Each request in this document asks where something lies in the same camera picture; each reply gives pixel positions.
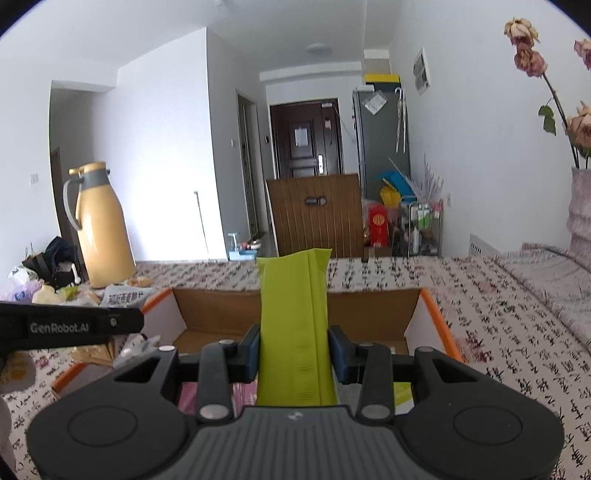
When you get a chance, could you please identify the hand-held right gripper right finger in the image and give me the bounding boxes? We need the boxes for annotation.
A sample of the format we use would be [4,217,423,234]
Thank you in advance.
[328,325,483,424]

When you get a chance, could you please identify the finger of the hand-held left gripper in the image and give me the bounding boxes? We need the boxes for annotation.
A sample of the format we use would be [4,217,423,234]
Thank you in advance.
[0,302,145,334]

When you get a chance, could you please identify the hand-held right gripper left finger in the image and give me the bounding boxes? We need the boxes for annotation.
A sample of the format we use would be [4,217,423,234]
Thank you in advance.
[108,324,262,424]

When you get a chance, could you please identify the long green snack packet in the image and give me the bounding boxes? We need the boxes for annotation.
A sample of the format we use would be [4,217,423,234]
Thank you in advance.
[255,248,340,408]

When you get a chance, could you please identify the red cardboard box pumpkin print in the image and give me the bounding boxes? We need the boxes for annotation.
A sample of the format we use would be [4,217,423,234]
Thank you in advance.
[51,287,465,407]

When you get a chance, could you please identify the white printed packet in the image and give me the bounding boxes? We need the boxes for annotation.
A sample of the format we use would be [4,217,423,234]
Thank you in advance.
[99,285,155,308]

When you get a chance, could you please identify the clear plastic packet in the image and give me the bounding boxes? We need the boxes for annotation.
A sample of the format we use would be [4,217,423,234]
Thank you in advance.
[113,335,162,370]

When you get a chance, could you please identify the tan snack packet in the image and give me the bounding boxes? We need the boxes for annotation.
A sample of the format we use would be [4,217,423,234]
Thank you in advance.
[74,342,116,368]

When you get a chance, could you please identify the purple tissue pack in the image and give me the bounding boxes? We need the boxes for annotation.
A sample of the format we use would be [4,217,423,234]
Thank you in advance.
[7,279,42,302]

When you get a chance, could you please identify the black bag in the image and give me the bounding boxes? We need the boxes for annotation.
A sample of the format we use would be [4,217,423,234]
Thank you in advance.
[23,236,81,289]

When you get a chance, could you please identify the light green snack packet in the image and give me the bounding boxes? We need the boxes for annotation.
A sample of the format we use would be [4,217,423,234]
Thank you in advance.
[392,383,415,411]

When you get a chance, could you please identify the yellow thermos jug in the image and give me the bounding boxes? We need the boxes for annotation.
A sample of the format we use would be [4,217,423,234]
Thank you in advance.
[62,161,138,289]

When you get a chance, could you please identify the thin metal stick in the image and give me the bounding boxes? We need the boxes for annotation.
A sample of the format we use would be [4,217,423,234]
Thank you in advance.
[193,191,211,259]

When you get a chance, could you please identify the wooden chair back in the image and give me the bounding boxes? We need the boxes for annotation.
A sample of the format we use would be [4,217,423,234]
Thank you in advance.
[265,173,365,259]

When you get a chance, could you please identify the red gift box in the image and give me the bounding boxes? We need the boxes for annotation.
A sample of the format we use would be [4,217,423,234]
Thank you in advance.
[368,204,391,247]

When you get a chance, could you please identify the blue plastic basket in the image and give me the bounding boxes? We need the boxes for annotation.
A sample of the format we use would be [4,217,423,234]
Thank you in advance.
[376,172,411,190]

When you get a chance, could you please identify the grey interior door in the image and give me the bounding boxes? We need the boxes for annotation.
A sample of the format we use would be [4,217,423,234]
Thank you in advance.
[236,90,269,241]

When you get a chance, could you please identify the dark brown entrance door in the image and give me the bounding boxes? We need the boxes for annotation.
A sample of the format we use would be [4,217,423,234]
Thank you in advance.
[269,99,345,180]

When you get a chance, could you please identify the white drying rack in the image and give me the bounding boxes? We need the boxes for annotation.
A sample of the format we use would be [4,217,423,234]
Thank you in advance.
[416,154,444,201]

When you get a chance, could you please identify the grey refrigerator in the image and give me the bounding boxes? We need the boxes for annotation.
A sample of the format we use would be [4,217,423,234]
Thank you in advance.
[352,85,411,199]

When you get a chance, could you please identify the pink quilted cloth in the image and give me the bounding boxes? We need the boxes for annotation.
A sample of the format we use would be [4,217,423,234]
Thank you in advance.
[494,244,591,349]

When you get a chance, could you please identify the white umbrella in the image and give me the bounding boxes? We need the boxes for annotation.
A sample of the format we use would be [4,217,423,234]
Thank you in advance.
[394,89,408,153]

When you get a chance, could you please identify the yellow and black box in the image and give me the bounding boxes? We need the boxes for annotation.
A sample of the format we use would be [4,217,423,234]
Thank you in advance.
[362,73,402,88]

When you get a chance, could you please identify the pink textured vase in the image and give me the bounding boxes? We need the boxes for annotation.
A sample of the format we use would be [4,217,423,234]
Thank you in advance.
[567,166,591,252]

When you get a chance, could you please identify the white cardboard box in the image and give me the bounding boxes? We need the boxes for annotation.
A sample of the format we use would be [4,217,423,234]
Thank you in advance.
[364,48,391,73]

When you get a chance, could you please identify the dried pink roses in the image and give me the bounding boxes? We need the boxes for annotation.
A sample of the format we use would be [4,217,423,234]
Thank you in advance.
[503,17,591,169]

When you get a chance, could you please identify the wire rack with bottles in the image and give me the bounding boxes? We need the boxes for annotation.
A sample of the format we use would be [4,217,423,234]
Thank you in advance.
[402,198,444,257]

